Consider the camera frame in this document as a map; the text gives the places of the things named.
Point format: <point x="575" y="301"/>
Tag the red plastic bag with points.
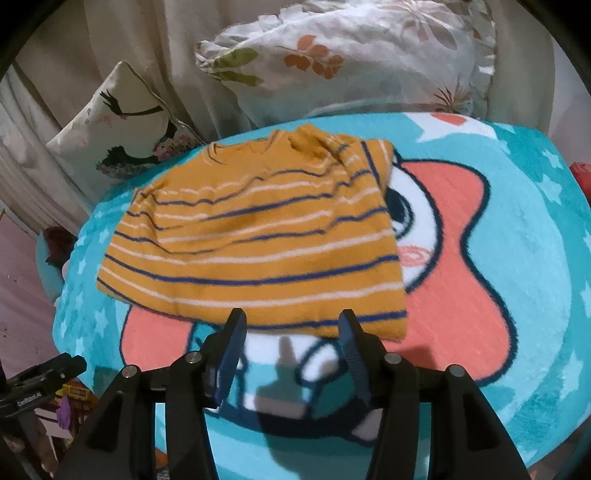
<point x="582" y="171"/>

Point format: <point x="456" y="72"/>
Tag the yellow toy truck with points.
<point x="74" y="393"/>

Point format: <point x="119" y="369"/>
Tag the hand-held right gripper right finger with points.
<point x="353" y="355"/>

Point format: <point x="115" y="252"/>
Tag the yellow striped knit sweater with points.
<point x="258" y="240"/>

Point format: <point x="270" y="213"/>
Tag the white leaf print pillow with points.
<point x="351" y="60"/>

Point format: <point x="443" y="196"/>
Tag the teal cartoon printed blanket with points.
<point x="485" y="277"/>

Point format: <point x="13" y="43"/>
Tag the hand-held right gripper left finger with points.
<point x="228" y="360"/>

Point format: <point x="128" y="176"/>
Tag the purple toy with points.
<point x="64" y="410"/>

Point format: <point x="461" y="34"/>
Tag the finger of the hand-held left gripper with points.
<point x="51" y="367"/>

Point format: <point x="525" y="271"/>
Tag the white bird print cushion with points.
<point x="124" y="138"/>

